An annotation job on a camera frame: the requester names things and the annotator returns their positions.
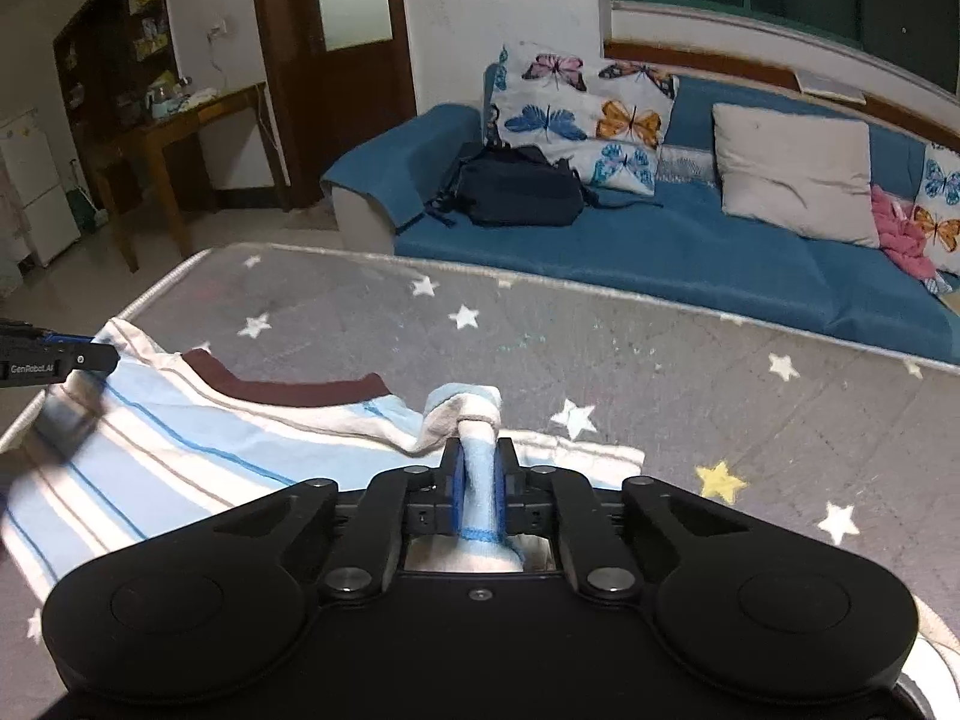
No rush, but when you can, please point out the black backpack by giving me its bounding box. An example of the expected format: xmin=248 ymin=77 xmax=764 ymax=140
xmin=425 ymin=143 xmax=599 ymax=227

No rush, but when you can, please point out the butterfly pillow left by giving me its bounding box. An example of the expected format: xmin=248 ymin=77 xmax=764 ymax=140
xmin=485 ymin=43 xmax=680 ymax=197

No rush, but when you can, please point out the grey star tablecloth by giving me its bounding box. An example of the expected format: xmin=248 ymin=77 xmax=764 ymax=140
xmin=0 ymin=241 xmax=960 ymax=720

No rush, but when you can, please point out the blue sofa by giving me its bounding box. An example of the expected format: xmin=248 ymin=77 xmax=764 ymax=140
xmin=322 ymin=75 xmax=958 ymax=364

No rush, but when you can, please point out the beige pillow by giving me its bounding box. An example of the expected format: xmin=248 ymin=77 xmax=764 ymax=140
xmin=713 ymin=104 xmax=878 ymax=249

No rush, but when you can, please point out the butterfly pillow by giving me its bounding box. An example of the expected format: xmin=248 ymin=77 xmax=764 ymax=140
xmin=485 ymin=43 xmax=680 ymax=197
xmin=911 ymin=143 xmax=960 ymax=277

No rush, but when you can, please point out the blue striped shirt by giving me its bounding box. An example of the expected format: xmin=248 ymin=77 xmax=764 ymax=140
xmin=0 ymin=317 xmax=648 ymax=587

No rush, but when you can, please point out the pink cloth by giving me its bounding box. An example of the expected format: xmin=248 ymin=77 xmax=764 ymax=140
xmin=871 ymin=184 xmax=937 ymax=281

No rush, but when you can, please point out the brown wooden door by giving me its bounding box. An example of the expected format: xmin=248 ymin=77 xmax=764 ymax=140
xmin=254 ymin=0 xmax=416 ymax=208

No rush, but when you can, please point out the book on window sill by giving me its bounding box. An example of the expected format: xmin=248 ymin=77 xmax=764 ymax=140
xmin=794 ymin=68 xmax=866 ymax=106

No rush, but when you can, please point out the dark wooden shelf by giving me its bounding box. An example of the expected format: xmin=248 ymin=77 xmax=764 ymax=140
xmin=53 ymin=0 xmax=178 ymax=145

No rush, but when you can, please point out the butterfly pillow right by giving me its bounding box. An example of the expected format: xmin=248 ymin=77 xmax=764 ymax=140
xmin=911 ymin=143 xmax=960 ymax=277

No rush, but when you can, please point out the white refrigerator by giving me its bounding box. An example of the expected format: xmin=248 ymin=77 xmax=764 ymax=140
xmin=2 ymin=109 xmax=80 ymax=266

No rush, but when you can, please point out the wooden desk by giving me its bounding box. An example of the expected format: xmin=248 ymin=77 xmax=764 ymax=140
xmin=86 ymin=82 xmax=293 ymax=273

